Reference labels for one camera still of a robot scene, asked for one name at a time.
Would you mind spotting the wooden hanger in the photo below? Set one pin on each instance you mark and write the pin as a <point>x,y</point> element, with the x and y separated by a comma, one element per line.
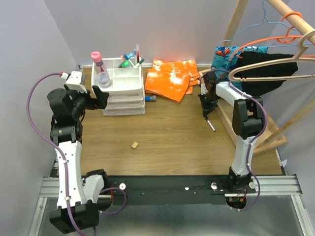
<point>296,58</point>

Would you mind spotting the clear paperclip jar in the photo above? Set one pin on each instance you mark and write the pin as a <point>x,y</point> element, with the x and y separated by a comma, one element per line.
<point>103,79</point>

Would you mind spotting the black garment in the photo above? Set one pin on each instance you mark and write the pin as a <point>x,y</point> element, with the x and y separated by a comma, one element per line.
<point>278,70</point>

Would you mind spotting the white drawer organizer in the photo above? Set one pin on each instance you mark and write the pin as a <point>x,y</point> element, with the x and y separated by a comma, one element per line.
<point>126,92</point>

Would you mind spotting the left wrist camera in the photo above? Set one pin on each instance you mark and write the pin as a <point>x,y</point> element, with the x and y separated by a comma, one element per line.
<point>75,81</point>

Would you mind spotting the red white pen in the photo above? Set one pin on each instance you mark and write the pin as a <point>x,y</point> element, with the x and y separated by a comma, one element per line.
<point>137,53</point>

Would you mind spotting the blue wire hanger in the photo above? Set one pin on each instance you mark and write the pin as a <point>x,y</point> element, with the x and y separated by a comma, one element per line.
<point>250,14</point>

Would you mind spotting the green white pen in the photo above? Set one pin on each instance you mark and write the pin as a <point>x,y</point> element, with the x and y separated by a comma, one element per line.
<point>139,63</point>

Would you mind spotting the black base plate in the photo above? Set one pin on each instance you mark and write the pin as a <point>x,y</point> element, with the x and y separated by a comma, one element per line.
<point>181,190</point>

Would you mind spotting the aluminium rail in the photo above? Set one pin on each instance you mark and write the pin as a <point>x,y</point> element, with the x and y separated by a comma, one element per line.
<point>269,186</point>

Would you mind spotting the blue shark print cloth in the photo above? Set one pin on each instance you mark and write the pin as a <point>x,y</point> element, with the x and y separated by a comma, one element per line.
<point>225,58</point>

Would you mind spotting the pink cap pen tube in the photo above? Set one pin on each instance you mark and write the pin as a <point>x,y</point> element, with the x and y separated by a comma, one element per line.
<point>97,59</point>

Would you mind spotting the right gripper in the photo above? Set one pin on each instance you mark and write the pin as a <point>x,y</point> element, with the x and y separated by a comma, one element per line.
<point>206,108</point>

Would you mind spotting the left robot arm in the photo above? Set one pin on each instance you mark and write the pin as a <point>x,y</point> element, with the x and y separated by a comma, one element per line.
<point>77,200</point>

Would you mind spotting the orange folded cloth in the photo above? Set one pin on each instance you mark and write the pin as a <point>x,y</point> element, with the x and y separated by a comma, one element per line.
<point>172,80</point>

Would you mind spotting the tan eraser block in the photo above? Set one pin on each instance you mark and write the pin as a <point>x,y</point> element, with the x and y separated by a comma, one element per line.
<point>134,145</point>

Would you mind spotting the blue grey glue stick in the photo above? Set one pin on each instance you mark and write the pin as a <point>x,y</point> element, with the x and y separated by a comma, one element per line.
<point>150,98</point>

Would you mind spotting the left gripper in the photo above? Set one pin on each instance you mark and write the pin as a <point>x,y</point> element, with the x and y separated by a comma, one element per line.
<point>101,96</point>

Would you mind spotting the green black highlighter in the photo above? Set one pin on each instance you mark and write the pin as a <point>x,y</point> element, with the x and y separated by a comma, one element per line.
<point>125,64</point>

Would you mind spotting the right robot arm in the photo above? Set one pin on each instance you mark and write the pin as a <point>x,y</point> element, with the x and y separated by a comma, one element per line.
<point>248,123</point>

